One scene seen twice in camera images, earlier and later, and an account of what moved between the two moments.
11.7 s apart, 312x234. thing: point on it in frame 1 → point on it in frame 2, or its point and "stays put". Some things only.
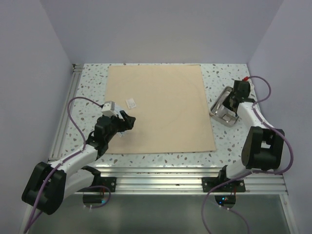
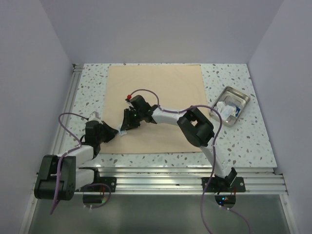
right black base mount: [208, 183] stays put
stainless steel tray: [223, 115] stays put
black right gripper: [225, 101] → [127, 123]
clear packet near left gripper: [122, 133] stays put
